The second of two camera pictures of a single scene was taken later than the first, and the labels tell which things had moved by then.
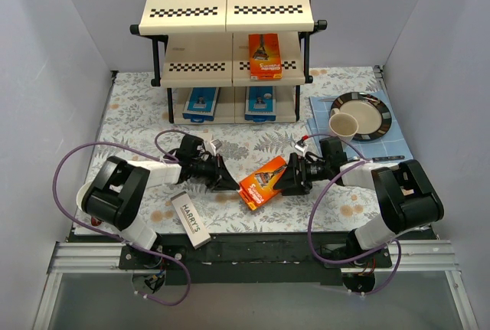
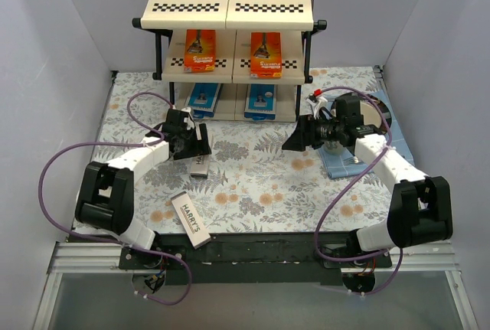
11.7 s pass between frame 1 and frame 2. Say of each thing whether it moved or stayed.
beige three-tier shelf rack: stayed
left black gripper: moved
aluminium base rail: stayed
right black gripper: moved
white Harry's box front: stayed
